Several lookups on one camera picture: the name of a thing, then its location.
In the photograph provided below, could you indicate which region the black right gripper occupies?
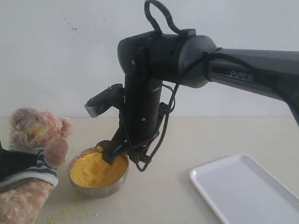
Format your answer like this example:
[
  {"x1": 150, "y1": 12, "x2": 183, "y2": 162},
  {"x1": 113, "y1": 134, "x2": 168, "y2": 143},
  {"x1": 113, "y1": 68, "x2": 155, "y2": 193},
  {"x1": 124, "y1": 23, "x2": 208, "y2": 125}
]
[{"x1": 102, "y1": 112, "x2": 164, "y2": 172}]

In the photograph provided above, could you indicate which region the dark wooden spoon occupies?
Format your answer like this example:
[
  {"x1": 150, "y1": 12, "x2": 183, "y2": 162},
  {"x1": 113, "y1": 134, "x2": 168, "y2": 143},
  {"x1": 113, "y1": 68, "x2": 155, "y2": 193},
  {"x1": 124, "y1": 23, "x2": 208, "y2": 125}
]
[{"x1": 95, "y1": 140, "x2": 111, "y2": 153}]

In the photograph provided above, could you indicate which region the brown teddy bear striped shirt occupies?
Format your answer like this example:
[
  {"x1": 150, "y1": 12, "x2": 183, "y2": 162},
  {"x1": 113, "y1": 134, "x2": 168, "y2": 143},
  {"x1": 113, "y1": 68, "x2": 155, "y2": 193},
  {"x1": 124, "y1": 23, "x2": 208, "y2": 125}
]
[{"x1": 0, "y1": 107, "x2": 73, "y2": 224}]

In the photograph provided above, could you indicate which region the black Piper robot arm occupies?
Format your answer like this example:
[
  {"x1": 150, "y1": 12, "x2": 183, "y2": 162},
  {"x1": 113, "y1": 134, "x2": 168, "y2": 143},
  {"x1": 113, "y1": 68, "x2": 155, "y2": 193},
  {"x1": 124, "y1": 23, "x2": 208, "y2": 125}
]
[{"x1": 85, "y1": 32, "x2": 299, "y2": 166}]

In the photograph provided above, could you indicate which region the yellow millet grain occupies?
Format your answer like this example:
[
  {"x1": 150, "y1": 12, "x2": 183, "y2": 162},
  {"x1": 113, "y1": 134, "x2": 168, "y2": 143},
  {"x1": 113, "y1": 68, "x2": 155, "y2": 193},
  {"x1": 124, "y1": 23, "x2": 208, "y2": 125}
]
[{"x1": 70, "y1": 152, "x2": 128, "y2": 188}]

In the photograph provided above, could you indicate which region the steel bowl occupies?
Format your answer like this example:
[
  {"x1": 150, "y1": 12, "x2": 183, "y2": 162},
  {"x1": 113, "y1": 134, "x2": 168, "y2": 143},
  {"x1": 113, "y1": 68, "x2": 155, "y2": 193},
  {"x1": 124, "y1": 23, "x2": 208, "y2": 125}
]
[{"x1": 68, "y1": 147, "x2": 129, "y2": 199}]

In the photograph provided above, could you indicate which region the white rectangular plastic tray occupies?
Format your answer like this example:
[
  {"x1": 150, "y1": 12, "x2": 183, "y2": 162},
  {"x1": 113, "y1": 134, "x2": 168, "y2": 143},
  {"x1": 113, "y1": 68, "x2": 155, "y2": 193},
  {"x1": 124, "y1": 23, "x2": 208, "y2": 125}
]
[{"x1": 189, "y1": 154, "x2": 299, "y2": 224}]

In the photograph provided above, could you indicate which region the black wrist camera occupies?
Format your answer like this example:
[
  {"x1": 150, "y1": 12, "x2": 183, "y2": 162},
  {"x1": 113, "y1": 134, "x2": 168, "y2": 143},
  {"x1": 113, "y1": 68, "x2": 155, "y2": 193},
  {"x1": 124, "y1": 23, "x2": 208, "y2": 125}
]
[{"x1": 84, "y1": 84, "x2": 124, "y2": 118}]

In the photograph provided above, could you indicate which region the black cable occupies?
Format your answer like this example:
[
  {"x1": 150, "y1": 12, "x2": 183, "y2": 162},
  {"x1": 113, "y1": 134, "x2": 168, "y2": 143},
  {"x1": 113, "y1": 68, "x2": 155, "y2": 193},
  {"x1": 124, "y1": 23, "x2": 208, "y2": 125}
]
[{"x1": 119, "y1": 0, "x2": 257, "y2": 173}]

